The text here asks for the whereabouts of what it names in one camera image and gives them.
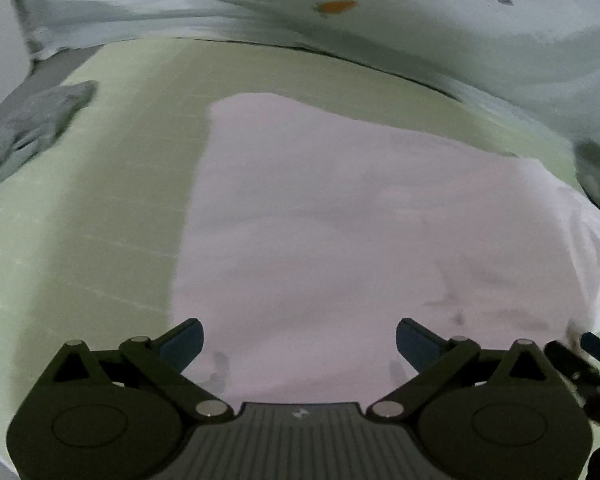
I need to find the carrot print light blue blanket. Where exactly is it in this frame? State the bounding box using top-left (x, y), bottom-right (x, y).
top-left (7, 0), bottom-right (600, 221)

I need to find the green checked mat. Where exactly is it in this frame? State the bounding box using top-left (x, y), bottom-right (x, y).
top-left (0, 37), bottom-right (600, 463)

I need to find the grey garment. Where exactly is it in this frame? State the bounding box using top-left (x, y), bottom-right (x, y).
top-left (0, 80), bottom-right (99, 223)

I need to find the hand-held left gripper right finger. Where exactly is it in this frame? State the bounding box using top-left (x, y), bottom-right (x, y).
top-left (367, 318), bottom-right (561, 419)

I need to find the dark grey mattress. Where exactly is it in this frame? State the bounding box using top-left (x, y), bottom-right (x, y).
top-left (22, 44), bottom-right (103, 93)

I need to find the white garment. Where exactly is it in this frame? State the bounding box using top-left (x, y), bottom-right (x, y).
top-left (172, 92), bottom-right (600, 406)

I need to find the white board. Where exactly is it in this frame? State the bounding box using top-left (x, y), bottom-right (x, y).
top-left (0, 0), bottom-right (32, 123)

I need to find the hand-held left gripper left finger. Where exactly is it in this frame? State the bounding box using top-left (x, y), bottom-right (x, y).
top-left (42, 318), bottom-right (234, 419)

